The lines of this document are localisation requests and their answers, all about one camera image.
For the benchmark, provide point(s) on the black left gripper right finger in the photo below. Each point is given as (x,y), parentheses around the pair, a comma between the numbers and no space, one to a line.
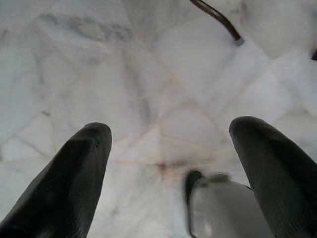
(280,178)

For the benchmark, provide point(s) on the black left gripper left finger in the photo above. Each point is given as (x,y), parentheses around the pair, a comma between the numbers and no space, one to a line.
(62,186)

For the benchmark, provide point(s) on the marble pattern folding table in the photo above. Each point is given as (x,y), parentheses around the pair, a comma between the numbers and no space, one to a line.
(224,19)

